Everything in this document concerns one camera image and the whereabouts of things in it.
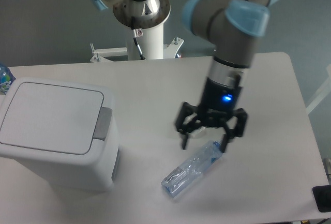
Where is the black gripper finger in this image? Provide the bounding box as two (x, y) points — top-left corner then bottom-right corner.
(219, 108), (248, 153)
(174, 102), (202, 150)

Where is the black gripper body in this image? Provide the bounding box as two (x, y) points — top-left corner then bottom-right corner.
(191, 77), (244, 128)

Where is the white plastic trash can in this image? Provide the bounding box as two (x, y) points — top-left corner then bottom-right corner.
(1, 77), (119, 191)

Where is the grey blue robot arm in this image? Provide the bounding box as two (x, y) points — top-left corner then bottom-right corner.
(92, 0), (279, 152)

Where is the clear plastic water bottle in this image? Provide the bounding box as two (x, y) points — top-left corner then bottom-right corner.
(161, 140), (223, 198)

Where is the black device at edge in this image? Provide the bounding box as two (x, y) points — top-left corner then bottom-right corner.
(312, 185), (330, 213)

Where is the blue labelled drink bottle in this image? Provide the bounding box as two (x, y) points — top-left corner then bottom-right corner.
(0, 63), (16, 95)

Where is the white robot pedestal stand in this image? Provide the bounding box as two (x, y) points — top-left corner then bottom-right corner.
(90, 24), (184, 63)

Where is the white frame at right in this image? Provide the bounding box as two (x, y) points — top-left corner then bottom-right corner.
(306, 64), (330, 114)

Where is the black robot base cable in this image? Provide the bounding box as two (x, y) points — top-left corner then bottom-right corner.
(130, 17), (146, 61)

